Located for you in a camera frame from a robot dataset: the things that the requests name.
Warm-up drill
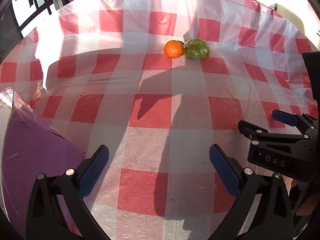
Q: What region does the green plastic-wrapped fruit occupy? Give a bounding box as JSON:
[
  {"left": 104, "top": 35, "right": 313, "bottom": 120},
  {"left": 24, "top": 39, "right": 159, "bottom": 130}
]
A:
[{"left": 183, "top": 38, "right": 211, "bottom": 61}]

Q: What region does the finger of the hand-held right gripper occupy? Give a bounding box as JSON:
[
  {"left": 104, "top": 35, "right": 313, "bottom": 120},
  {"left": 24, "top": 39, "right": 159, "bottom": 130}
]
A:
[
  {"left": 272, "top": 109, "right": 320, "bottom": 138},
  {"left": 237, "top": 119, "right": 312, "bottom": 145}
]

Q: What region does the purple cardboard box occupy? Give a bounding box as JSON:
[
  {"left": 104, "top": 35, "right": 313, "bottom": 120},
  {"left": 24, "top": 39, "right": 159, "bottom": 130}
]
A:
[{"left": 0, "top": 87, "right": 85, "bottom": 240}]

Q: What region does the dark object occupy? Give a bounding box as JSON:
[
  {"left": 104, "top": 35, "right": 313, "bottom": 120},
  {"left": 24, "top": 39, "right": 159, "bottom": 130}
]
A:
[{"left": 301, "top": 51, "right": 320, "bottom": 102}]

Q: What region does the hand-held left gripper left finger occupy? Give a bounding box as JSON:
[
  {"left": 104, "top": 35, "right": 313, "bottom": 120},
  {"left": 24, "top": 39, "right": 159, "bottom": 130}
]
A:
[{"left": 26, "top": 144, "right": 110, "bottom": 240}]

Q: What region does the large orange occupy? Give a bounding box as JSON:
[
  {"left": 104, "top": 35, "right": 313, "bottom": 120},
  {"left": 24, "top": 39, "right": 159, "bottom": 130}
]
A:
[{"left": 164, "top": 40, "right": 185, "bottom": 59}]

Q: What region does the person's right hand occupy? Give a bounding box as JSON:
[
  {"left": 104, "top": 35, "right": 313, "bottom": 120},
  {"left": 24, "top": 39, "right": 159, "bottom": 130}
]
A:
[{"left": 290, "top": 177, "right": 316, "bottom": 216}]

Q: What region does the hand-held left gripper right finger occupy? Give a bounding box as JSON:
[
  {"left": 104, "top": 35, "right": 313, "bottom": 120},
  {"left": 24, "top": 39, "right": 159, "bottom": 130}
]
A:
[{"left": 209, "top": 144, "right": 294, "bottom": 240}]

